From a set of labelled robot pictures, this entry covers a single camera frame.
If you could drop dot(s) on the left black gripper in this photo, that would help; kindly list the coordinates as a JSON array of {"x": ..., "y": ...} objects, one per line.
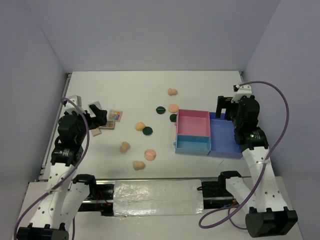
[{"x": 101, "y": 118}]

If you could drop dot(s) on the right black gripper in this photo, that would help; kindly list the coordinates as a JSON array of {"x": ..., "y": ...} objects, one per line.
[{"x": 222, "y": 103}]

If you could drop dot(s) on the gourd sponge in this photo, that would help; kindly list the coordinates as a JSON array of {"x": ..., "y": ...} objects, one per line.
[
  {"x": 172, "y": 92},
  {"x": 138, "y": 165},
  {"x": 125, "y": 146}
]

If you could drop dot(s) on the orange teardrop sponge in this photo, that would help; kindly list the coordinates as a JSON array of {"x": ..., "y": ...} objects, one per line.
[{"x": 140, "y": 126}]

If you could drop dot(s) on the green puff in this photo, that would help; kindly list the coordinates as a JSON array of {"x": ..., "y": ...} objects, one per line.
[
  {"x": 173, "y": 118},
  {"x": 160, "y": 110},
  {"x": 147, "y": 131}
]

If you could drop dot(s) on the green puff top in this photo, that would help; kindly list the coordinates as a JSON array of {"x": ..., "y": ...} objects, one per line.
[{"x": 160, "y": 110}]

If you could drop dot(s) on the peach puff with ribbon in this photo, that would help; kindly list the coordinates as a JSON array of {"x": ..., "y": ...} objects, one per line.
[{"x": 150, "y": 154}]

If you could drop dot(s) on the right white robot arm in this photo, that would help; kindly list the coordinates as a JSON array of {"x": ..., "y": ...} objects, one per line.
[{"x": 267, "y": 212}]

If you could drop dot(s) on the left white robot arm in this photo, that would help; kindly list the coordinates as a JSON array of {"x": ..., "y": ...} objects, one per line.
[{"x": 66, "y": 190}]

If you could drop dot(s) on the silver grey eyeshadow palette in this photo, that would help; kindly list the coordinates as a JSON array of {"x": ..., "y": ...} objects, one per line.
[{"x": 96, "y": 103}]

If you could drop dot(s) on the brown eyeshadow palette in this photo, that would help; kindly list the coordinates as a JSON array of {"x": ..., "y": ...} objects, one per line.
[{"x": 110, "y": 125}]

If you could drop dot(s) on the colourful glitter eyeshadow palette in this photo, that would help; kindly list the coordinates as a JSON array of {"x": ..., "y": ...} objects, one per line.
[{"x": 115, "y": 115}]

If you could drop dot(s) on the purple-blue organizer tray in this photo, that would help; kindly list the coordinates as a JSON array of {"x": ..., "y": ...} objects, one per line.
[{"x": 223, "y": 144}]

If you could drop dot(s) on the pink drawer box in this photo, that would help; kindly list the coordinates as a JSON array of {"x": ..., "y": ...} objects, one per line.
[{"x": 193, "y": 122}]

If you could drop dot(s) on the light blue drawer box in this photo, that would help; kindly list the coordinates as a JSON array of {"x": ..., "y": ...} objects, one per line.
[{"x": 192, "y": 145}]

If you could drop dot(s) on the gourd sponge front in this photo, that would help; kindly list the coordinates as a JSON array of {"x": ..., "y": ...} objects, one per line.
[{"x": 138, "y": 165}]

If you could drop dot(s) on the silver foil tape sheet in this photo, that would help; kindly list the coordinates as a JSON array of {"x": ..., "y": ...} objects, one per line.
[{"x": 157, "y": 198}]

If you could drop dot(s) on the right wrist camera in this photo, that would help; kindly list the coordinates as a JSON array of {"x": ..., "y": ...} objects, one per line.
[{"x": 241, "y": 91}]

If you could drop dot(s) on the aluminium rail left edge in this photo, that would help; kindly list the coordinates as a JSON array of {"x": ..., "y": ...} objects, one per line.
[{"x": 47, "y": 155}]

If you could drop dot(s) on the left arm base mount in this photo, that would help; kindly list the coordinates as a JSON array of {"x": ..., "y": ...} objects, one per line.
[{"x": 101, "y": 202}]

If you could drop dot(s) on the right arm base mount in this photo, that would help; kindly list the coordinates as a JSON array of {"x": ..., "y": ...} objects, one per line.
[{"x": 215, "y": 196}]

